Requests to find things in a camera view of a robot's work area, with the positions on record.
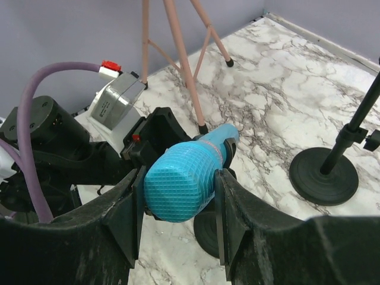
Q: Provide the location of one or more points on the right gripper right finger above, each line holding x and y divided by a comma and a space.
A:
263, 245

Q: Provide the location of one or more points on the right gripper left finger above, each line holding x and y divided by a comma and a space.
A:
97, 243

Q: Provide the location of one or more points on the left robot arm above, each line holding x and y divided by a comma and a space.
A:
65, 155

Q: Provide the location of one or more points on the blue toy microphone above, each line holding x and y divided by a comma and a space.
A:
181, 182

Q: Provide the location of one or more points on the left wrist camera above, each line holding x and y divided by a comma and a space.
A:
117, 98

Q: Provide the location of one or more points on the pink music stand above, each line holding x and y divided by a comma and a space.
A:
183, 67

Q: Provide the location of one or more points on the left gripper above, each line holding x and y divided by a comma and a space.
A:
151, 136

